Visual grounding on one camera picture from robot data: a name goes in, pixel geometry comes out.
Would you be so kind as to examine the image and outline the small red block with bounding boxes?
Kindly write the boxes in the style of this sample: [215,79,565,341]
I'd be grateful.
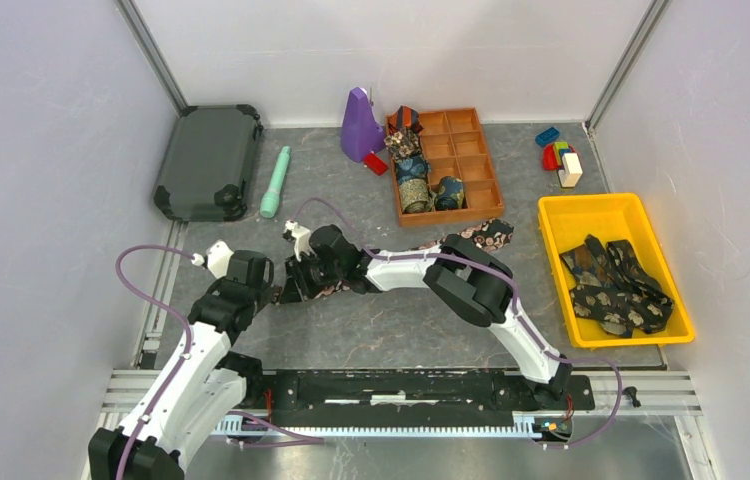
[363,153,389,176]

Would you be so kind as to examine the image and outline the black pink rose tie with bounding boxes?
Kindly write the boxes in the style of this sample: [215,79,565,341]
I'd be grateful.
[272,217,515,306]

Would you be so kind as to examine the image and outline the dark green suitcase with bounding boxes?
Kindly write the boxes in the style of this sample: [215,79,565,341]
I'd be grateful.
[152,104,263,222]

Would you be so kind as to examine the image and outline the rolled brown floral tie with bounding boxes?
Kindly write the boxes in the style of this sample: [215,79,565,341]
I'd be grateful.
[384,128,422,161]

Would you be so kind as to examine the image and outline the yellow plastic bin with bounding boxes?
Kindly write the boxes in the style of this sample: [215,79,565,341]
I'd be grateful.
[538,193,696,349]

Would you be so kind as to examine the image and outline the mint green flashlight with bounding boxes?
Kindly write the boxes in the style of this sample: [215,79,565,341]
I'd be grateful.
[259,146,291,219]

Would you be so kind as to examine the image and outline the dark paisley ties in bin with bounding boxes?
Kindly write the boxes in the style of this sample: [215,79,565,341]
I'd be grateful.
[559,235,675,338]

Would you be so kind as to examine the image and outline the rolled navy gold tie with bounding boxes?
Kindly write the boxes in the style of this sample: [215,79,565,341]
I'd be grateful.
[433,176,465,211]

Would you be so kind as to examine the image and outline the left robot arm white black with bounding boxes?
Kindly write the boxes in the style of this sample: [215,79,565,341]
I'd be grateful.
[88,242,274,479]

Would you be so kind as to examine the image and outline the colourful toy block stack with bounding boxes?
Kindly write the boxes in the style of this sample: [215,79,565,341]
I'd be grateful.
[541,141,583,189]

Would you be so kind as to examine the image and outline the blue toy brick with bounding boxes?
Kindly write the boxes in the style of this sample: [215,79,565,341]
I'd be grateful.
[535,127,560,148]

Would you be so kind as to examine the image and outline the rolled olive patterned tie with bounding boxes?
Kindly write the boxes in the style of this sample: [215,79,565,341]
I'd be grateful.
[398,178,434,214]

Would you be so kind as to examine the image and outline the rolled blue patterned tie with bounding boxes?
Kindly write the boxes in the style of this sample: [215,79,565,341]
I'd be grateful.
[393,154,430,186]

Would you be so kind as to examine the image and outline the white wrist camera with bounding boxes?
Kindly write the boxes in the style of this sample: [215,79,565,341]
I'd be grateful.
[282,220,313,261]
[191,240,235,279]

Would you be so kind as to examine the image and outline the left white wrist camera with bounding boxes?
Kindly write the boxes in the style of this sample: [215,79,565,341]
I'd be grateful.
[191,240,235,279]

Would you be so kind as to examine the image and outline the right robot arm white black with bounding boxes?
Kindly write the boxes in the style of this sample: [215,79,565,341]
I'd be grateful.
[278,221,572,408]

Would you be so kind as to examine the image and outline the rolled orange black tie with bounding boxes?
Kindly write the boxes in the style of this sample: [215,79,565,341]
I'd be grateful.
[388,105,424,134]

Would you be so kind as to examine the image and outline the orange compartment tray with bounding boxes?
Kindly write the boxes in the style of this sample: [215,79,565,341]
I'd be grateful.
[393,107,505,227]

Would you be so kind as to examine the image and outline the purple metronome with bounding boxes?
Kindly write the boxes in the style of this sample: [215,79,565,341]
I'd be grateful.
[340,87,385,163]

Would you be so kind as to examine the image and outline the aluminium rail frame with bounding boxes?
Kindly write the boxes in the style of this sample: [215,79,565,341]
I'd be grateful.
[103,370,704,442]

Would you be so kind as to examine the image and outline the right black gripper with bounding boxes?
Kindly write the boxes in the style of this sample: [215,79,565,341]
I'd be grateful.
[280,249,345,304]

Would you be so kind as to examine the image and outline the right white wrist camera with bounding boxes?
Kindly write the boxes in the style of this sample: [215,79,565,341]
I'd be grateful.
[282,220,313,261]

